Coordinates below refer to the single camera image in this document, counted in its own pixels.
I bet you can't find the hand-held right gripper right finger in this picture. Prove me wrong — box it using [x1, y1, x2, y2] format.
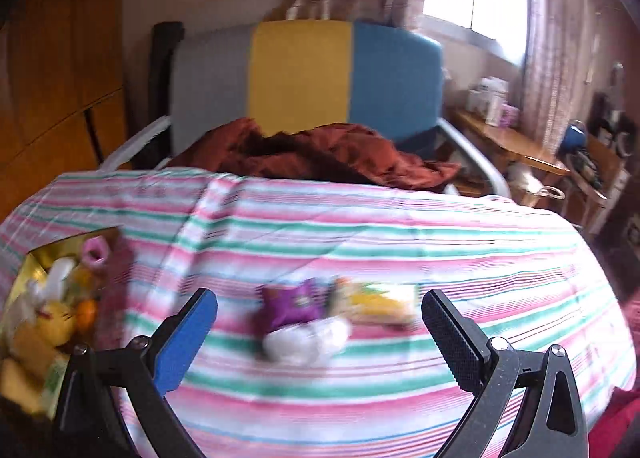
[421, 289, 591, 458]

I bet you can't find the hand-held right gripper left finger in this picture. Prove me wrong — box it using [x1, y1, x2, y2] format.
[52, 288, 219, 458]

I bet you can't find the yellow green snack packet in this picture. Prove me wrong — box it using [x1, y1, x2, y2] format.
[330, 279, 419, 329]

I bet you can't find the gold metal tin box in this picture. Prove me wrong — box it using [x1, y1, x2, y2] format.
[0, 225, 136, 419]

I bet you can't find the orange tangerine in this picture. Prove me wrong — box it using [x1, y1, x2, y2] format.
[77, 299, 99, 331]

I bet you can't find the purple snack packet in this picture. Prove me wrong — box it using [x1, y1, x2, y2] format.
[257, 278, 332, 329]

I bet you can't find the white plastic bag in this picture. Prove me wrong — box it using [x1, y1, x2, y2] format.
[262, 317, 352, 367]

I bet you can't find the pink ring toy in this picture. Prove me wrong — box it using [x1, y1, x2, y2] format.
[82, 235, 113, 269]

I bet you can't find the yellow plush toy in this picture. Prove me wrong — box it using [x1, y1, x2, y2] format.
[10, 299, 82, 374]

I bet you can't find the striped tablecloth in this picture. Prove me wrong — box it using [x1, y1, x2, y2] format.
[0, 170, 636, 458]

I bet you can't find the red fabric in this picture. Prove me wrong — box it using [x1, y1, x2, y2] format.
[590, 383, 640, 458]

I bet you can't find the wooden side desk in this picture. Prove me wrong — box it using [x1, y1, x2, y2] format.
[445, 108, 571, 199]

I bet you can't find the rust red jacket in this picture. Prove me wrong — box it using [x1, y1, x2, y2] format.
[167, 118, 461, 193]

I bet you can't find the cluttered wooden shelf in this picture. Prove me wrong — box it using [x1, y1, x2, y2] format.
[565, 92, 633, 233]

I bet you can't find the blue mug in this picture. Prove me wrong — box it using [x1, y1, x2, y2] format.
[556, 120, 589, 157]

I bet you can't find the white box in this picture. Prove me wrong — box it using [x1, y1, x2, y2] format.
[479, 78, 509, 127]

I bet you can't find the grey yellow blue chair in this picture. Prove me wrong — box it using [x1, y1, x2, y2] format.
[97, 20, 511, 199]

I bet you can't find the wooden wardrobe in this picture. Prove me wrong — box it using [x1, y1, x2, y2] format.
[0, 0, 131, 223]

